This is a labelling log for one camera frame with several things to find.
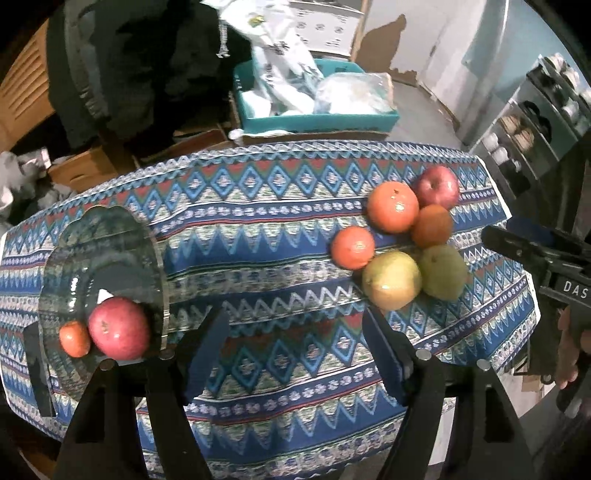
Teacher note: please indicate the black shoe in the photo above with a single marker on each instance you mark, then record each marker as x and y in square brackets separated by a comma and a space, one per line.
[515, 175]

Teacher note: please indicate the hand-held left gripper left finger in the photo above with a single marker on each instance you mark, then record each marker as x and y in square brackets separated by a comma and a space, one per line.
[207, 350]

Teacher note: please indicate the teal plastic bin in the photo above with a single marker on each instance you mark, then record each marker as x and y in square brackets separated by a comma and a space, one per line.
[323, 121]

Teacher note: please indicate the green pear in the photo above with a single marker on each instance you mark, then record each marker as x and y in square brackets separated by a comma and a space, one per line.
[444, 272]

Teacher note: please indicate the blue patterned tablecloth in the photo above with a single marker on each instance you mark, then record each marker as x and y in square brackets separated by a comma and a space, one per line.
[277, 230]

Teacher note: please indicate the white perforated crate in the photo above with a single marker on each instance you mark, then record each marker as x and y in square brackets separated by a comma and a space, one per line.
[323, 23]

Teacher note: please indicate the white shoe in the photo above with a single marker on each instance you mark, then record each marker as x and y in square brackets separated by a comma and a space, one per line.
[491, 142]
[503, 154]

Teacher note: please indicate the small glossy orange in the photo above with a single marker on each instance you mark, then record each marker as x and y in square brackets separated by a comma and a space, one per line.
[353, 248]

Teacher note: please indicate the brown cardboard box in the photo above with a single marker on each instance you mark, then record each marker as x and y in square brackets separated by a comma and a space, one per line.
[92, 166]

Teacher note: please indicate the dark jacket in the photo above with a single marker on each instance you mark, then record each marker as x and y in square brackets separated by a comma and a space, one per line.
[138, 60]

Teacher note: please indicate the shoe rack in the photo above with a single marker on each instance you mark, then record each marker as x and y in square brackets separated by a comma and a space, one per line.
[540, 115]

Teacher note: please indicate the clear glass plate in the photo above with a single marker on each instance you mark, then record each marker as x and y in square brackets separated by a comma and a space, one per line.
[106, 258]

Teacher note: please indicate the large bright orange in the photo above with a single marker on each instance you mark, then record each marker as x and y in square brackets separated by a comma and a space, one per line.
[392, 206]

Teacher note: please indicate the large red apple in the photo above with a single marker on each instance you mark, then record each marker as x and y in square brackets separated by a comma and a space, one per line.
[119, 328]

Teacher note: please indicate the tiny orange tangerine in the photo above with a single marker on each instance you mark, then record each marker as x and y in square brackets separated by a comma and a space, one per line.
[75, 339]

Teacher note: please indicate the person's right hand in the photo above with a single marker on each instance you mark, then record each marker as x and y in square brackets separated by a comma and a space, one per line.
[567, 350]

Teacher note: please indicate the grey crumpled cloth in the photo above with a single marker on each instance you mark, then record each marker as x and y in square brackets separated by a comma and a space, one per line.
[23, 180]

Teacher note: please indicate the clear plastic bag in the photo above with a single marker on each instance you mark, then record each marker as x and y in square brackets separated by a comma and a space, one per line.
[353, 92]

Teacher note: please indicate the yellow-green pear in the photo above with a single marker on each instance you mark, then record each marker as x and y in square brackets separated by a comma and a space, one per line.
[391, 281]

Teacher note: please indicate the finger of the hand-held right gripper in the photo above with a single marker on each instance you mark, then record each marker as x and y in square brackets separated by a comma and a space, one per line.
[512, 244]

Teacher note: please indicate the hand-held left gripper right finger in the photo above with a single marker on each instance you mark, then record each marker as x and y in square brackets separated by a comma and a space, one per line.
[385, 350]

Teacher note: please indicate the beige shoe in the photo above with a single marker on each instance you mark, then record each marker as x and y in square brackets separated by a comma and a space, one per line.
[509, 123]
[526, 137]

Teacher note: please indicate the small red apple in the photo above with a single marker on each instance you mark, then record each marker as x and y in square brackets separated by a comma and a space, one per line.
[438, 184]

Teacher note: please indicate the wooden slatted furniture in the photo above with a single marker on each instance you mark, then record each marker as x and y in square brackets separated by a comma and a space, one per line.
[23, 92]

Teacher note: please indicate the dull brownish orange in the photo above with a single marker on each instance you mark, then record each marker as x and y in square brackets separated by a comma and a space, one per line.
[434, 227]

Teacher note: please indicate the white printed rice bag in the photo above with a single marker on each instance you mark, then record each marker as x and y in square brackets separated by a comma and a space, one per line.
[277, 50]

